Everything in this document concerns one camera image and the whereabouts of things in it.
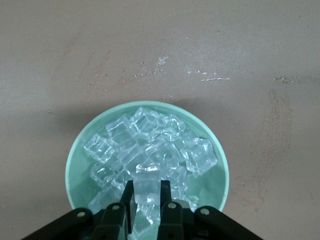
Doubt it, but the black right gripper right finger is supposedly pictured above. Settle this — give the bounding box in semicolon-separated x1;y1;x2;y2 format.
156;179;262;240

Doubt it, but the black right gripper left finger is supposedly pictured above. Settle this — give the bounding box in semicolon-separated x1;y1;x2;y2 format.
19;179;133;240

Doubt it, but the single clear ice cube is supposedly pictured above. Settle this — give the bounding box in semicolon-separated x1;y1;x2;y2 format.
133;163;162;206

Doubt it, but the pile of clear ice cubes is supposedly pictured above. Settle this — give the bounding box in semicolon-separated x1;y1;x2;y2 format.
83;106;218;240

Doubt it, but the mint green round bowl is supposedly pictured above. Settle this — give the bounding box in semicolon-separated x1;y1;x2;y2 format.
65;100;230;240

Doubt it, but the brown table mat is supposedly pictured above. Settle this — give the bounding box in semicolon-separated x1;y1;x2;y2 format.
0;0;320;240

